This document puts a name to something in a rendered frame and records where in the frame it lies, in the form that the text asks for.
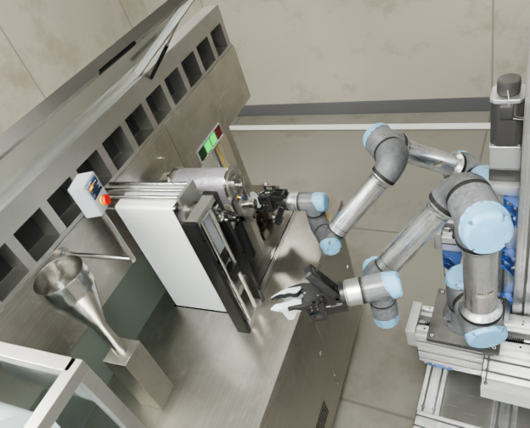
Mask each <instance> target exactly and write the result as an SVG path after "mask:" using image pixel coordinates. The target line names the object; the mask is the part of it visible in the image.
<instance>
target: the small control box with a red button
mask: <svg viewBox="0 0 530 428"><path fill-rule="evenodd" d="M68 191H69V193H70V195H71V196H72V198H73V199H74V201H75V202H76V203H77V204H78V206H79V207H80V209H81V210H82V212H83V213H84V215H85V216H86V218H90V217H99V216H103V215H104V212H105V210H106V208H107V206H108V205H109V204H110V196H109V195H108V194H107V192H106V191H105V189H104V187H103V185H102V184H101V182H100V181H99V179H98V178H97V176H96V175H95V173H94V172H85V173H81V174H77V175H76V178H75V179H74V181H73V182H72V184H71V185H70V187H69V188H68Z"/></svg>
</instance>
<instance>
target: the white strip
mask: <svg viewBox="0 0 530 428"><path fill-rule="evenodd" d="M174 204H175V203H139V202H118V203H117V204H109V205H108V206H107V208H106V210H117V212H118V214H119V215H120V217H121V219H122V221H123V222H124V223H125V224H126V226H127V228H128V230H129V231H130V233H131V234H132V236H133V238H134V239H135V240H136V242H137V243H138V245H139V247H140V249H141V250H142V252H143V253H144V255H145V256H146V258H147V259H148V261H149V263H150V265H151V266H152V268H153V269H154V270H155V272H156V274H157V275H158V277H159V278H160V280H161V282H162V283H163V284H164V286H165V287H166V290H167V291H168V293H169V294H170V296H171V297H172V299H173V300H174V302H175V303H176V304H175V307H186V308H193V309H199V310H205V311H211V312H217V313H228V312H227V311H226V309H225V307H224V305H223V304H222V302H221V300H220V298H219V296H218V294H217V292H216V291H215V289H214V287H213V285H212V283H211V281H210V280H209V278H208V276H207V274H206V271H205V270H204V268H203V267H202V265H201V263H200V260H199V258H198V257H197V255H196V254H195V251H194V249H193V247H192V246H191V244H190V243H189V240H188V238H187V236H186V235H185V233H184V231H183V229H182V227H181V225H180V224H179V222H178V220H177V218H176V216H175V214H174V212H178V206H175V205H174Z"/></svg>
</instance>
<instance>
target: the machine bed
mask: <svg viewBox="0 0 530 428"><path fill-rule="evenodd" d="M342 207H343V203H342V200H332V199H329V207H328V210H327V211H326V212H325V213H326V214H329V217H331V219H330V222H331V220H332V219H333V218H334V217H335V216H336V214H337V213H338V212H339V211H340V210H341V208H342ZM292 212H293V211H285V215H284V221H283V222H282V223H281V224H280V225H277V224H275V223H274V222H275V221H270V219H268V222H267V224H266V226H265V227H267V229H268V232H269V234H268V237H267V238H266V240H264V241H263V242H264V244H265V246H266V247H272V251H271V253H270V255H269V257H259V256H254V258H253V260H248V262H249V264H250V266H251V270H252V272H253V273H254V275H255V278H256V280H257V283H258V284H260V282H261V280H262V277H263V275H264V273H265V271H266V269H267V267H268V264H269V262H270V260H271V258H272V256H273V253H274V251H275V249H276V247H277V244H278V243H279V240H280V238H281V235H282V233H283V232H284V230H285V226H286V224H287V223H288V221H289V219H290V215H291V213H292ZM308 228H309V222H308V219H307V214H306V212H305V211H297V213H296V215H295V217H294V220H293V222H292V224H291V226H290V229H289V231H288V233H287V235H286V237H285V240H284V243H283V244H282V246H281V248H280V251H279V254H278V255H277V258H276V260H275V262H274V264H273V267H272V269H271V271H270V273H269V275H268V278H267V280H266V283H265V285H264V286H263V288H262V294H263V296H264V298H265V300H264V302H262V305H261V306H260V308H259V310H258V313H257V315H256V318H255V320H254V322H253V324H252V326H251V332H250V334H246V333H241V332H238V331H237V329H236V328H235V326H234V323H233V321H232V320H231V318H230V317H229V315H228V313H217V312H211V311H205V310H199V309H193V308H186V307H175V304H176V303H175V302H174V300H173V299H172V297H171V296H170V294H169V293H168V291H167V290H166V291H165V293H164V294H163V296H162V298H161V299H160V300H159V302H158V304H157V305H156V307H155V309H154V311H153V312H152V313H151V315H150V316H149V319H148V320H147V322H146V323H145V325H144V327H143V328H142V330H141V331H140V333H139V334H138V337H137V338H136V340H135V341H140V342H141V343H142V344H143V345H144V347H145V348H146V350H147V351H148V352H149V354H150V355H151V357H152V358H153V359H154V360H155V361H156V362H157V364H158V365H159V366H160V368H161V369H162V371H163V372H164V373H165V374H166V376H167V377H168V379H169V380H170V381H171V383H173V385H174V387H173V388H172V391H171V393H170V395H169V396H168V398H167V400H166V402H165V404H164V406H163V408H162V409H158V408H152V407H150V406H146V405H143V404H141V403H140V402H139V401H138V400H137V399H136V398H135V396H134V395H133V394H132V393H131V392H130V391H129V390H128V389H127V388H126V387H125V386H124V385H123V384H122V383H121V381H120V380H119V379H118V378H117V377H116V376H115V375H113V377H112V379H111V380H110V382H109V384H108V385H107V386H108V387H109V388H110V389H111V390H112V391H113V392H114V393H115V395H116V396H117V397H118V398H119V399H120V400H121V401H122V402H123V403H124V404H125V405H126V406H127V408H128V409H129V410H130V411H131V412H132V413H133V414H134V415H135V416H136V417H137V418H138V420H139V421H140V422H141V423H142V424H143V425H144V426H145V427H146V428H264V427H265V425H266V422H267V419H268V416H269V413H270V410H271V407H272V405H273V401H274V399H275V396H276V393H277V391H278V389H279V384H280V381H281V380H282V377H283V374H284V372H285V368H286V365H287V363H288V360H289V357H290V354H291V351H292V348H293V346H294V344H295V341H296V337H297V334H298V332H299V329H300V327H301V324H302V320H303V318H304V315H305V312H306V310H304V311H300V312H298V313H296V316H295V318H294V319H292V320H289V319H288V318H287V317H286V316H285V315H284V314H283V313H282V312H275V311H271V309H270V308H271V307H272V306H273V305H274V304H276V303H278V304H279V303H282V302H284V299H283V298H280V299H278V300H271V297H272V296H274V295H276V294H278V293H279V292H280V291H282V290H285V289H287V288H288V287H290V286H292V285H295V284H300V283H310V282H309V281H308V280H307V279H305V272H304V269H305V268H306V267H307V266H308V265H310V264H312V265H313V266H314V267H316V268H317V269H318V270H319V271H320V270H321V267H322V265H323V262H324V259H325V256H326V254H324V252H323V251H322V250H321V248H320V247H319V243H318V241H317V239H316V237H315V235H314V234H313V232H312V230H311V229H308Z"/></svg>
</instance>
